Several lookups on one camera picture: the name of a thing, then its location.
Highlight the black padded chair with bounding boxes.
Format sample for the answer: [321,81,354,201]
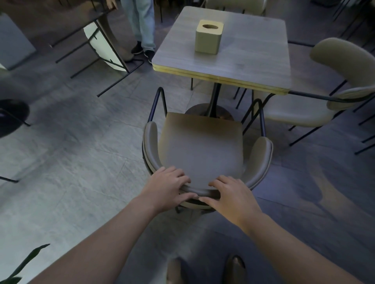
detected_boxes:
[0,99,31,138]

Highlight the person's right shoe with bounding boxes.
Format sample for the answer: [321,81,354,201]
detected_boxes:
[223,255,247,284]

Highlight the white oval panel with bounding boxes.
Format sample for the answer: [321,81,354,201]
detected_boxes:
[83,22,129,72]

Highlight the green plant leaf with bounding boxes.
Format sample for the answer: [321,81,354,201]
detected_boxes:
[0,243,50,284]

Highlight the dark table with black frame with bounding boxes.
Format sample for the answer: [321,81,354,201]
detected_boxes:
[0,0,146,98]

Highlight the person's left forearm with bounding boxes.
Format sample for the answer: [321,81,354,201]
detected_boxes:
[29,195,157,284]

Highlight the person's right hand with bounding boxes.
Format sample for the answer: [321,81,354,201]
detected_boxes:
[198,175,263,232]

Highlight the beige armchair with black frame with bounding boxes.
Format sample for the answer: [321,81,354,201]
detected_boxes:
[241,37,375,147]
[142,87,274,215]
[202,0,268,16]

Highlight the grey board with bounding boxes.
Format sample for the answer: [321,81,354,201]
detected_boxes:
[0,13,37,71]

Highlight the beige square tissue box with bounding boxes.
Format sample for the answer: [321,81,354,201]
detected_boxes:
[195,20,224,55]

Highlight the person's right forearm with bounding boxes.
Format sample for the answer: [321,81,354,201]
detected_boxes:
[241,213,364,284]

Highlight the person's left hand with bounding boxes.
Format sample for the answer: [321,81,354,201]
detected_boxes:
[140,166,199,216]

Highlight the black metal chair legs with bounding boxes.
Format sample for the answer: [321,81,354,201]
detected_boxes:
[331,0,375,41]
[352,97,375,155]

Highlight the square wooden pedestal table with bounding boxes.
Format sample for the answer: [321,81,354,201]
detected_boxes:
[151,6,292,121]

